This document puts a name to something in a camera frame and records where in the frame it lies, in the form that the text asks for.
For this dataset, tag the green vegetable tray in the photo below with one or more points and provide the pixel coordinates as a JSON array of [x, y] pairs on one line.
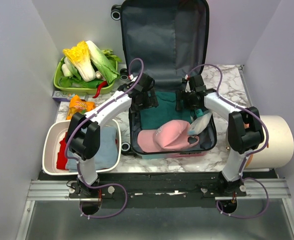
[[71, 84]]

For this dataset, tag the aluminium frame rail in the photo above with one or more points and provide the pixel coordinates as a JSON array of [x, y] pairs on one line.
[[64, 220]]

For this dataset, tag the light blue denim garment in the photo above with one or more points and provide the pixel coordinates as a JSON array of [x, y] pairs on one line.
[[107, 155]]

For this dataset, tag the pink baseball cap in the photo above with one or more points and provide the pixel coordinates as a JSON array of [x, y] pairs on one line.
[[170, 137]]

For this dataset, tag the teal tube bottle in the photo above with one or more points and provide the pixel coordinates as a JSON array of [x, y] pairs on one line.
[[198, 113]]

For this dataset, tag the red garment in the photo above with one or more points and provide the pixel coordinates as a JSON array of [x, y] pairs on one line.
[[61, 159]]

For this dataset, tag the yellow napa cabbage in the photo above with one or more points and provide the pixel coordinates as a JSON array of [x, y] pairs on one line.
[[79, 56]]

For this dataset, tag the pink and teal kids suitcase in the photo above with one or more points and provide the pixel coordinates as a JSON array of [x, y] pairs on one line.
[[167, 39]]

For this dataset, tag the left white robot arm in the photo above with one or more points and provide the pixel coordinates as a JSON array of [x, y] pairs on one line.
[[84, 132]]

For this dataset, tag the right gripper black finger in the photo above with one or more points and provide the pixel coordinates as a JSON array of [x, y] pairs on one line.
[[197, 101], [179, 99]]

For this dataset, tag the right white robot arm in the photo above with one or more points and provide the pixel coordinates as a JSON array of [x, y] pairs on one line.
[[245, 130]]

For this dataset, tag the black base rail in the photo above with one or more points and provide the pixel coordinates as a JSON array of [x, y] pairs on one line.
[[156, 190]]

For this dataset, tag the white mushroom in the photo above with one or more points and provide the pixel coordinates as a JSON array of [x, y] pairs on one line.
[[98, 75]]

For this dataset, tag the teal cloth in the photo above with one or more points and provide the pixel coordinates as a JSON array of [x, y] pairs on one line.
[[154, 117]]

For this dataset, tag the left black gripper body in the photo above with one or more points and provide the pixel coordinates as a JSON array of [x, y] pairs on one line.
[[145, 94]]

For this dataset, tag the red chili pepper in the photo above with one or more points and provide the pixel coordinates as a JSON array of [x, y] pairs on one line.
[[99, 88]]

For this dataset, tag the white green bok choy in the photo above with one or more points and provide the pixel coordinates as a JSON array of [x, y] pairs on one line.
[[104, 61]]

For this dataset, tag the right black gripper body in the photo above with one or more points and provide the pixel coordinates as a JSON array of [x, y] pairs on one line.
[[187, 99]]

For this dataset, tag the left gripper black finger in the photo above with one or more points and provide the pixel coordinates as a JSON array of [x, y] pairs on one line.
[[152, 99], [137, 103]]

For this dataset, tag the purple white box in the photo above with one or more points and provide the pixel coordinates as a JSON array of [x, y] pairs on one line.
[[66, 96]]

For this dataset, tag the white rectangular plastic tub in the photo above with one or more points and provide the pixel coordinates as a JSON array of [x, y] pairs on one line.
[[51, 148]]

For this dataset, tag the cream cylindrical bucket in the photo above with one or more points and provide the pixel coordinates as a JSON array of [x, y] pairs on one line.
[[280, 148]]

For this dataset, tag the orange snack bag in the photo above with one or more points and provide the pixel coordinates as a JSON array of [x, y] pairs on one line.
[[77, 105]]

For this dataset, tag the clear packet of items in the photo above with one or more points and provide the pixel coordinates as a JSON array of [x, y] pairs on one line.
[[199, 124]]

